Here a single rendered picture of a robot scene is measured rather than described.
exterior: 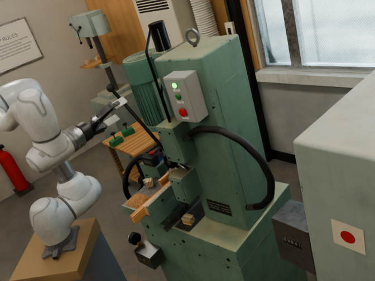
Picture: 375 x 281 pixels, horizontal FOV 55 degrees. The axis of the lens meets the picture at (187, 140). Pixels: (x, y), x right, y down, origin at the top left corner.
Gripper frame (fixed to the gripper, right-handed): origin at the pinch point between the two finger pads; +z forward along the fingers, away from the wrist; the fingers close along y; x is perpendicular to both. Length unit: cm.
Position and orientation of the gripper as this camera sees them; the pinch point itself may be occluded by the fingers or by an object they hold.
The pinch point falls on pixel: (119, 109)
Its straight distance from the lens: 152.5
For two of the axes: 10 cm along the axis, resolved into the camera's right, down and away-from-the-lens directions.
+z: 6.3, -5.2, 5.8
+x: -6.8, -7.2, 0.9
